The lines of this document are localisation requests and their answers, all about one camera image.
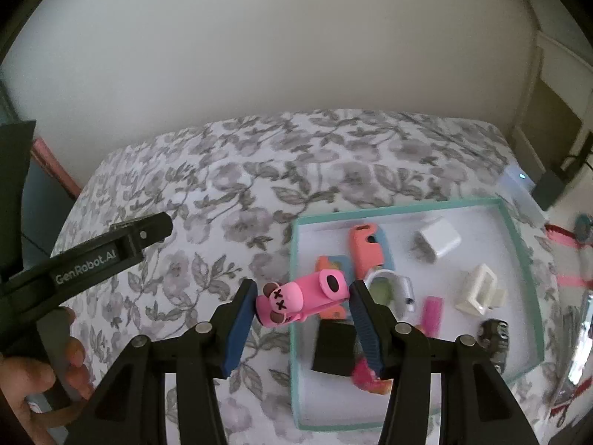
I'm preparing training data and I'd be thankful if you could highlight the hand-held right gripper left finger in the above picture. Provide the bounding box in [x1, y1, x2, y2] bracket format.
[65, 279, 259, 445]

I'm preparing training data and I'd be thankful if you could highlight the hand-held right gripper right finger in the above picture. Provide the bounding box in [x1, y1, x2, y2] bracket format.
[348, 280, 540, 445]

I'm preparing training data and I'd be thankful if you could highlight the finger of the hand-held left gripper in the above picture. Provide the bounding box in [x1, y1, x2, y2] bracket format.
[111, 212, 174, 260]
[0, 121, 37, 283]

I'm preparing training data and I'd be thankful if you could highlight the black charger plug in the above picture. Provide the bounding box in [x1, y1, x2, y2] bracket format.
[311, 322, 362, 377]

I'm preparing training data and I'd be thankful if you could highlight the white strap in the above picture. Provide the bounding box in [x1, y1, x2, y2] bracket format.
[364, 269, 414, 322]

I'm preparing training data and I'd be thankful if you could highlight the small magenta block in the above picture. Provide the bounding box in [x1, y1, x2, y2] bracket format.
[419, 296, 445, 338]

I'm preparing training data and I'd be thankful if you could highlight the teal shallow box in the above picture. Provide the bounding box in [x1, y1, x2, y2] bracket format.
[289, 197, 546, 432]

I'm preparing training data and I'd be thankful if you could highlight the white rectangular plastic holder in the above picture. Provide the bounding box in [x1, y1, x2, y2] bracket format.
[455, 263, 508, 318]

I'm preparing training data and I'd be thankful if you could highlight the white charger cube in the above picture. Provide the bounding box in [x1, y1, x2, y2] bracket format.
[414, 220, 463, 263]

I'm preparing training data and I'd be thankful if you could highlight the black toy car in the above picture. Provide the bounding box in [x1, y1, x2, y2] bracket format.
[477, 317, 510, 374]

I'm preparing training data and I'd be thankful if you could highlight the person's left hand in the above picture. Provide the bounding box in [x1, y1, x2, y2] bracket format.
[0, 307, 90, 445]

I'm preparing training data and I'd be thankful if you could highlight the dark cabinet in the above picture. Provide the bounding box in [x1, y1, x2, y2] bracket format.
[0, 67, 77, 265]

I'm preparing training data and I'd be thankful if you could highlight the grey floral bedsheet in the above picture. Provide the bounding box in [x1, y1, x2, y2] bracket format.
[51, 109, 575, 445]

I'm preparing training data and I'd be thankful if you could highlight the white power strip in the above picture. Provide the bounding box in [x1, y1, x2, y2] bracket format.
[497, 163, 545, 225]

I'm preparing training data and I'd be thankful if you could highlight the silver phone stand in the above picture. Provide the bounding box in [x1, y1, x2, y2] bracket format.
[549, 290, 593, 427]

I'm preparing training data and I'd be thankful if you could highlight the black power adapter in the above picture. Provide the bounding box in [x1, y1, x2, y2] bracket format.
[533, 169, 568, 211]

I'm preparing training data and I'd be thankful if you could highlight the colourful printed cylinder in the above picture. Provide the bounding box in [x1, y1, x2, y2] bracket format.
[574, 213, 593, 244]

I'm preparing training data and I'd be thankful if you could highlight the white shelf unit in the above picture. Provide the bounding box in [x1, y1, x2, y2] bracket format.
[510, 0, 593, 181]

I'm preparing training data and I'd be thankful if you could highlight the reddish wooden frame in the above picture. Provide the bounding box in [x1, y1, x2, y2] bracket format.
[32, 136, 84, 200]

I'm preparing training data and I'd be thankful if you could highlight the black cable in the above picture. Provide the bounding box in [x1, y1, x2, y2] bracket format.
[558, 134, 593, 172]

